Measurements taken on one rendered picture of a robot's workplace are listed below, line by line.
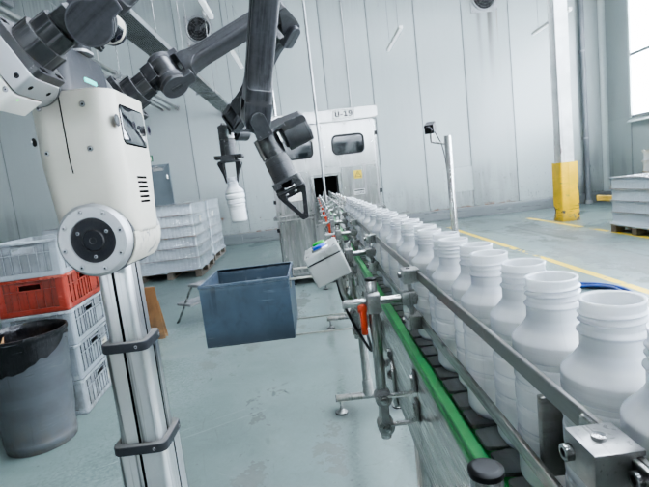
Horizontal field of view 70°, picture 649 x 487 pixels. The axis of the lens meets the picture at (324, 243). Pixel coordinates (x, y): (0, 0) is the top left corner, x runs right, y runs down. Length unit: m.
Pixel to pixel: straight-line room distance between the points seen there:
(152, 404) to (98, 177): 0.54
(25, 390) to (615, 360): 2.82
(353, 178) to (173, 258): 3.35
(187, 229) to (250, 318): 6.03
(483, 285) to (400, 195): 11.04
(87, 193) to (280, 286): 0.75
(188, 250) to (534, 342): 7.38
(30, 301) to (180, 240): 4.58
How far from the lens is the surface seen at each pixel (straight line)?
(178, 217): 7.64
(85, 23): 0.97
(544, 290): 0.37
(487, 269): 0.48
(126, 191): 1.10
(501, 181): 12.20
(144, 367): 1.21
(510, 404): 0.46
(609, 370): 0.32
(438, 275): 0.59
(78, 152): 1.10
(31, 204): 13.15
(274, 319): 1.64
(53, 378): 2.97
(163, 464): 1.29
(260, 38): 1.00
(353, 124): 5.86
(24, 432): 3.05
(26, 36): 1.00
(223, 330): 1.68
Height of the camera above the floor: 1.25
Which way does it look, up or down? 7 degrees down
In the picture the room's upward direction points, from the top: 7 degrees counter-clockwise
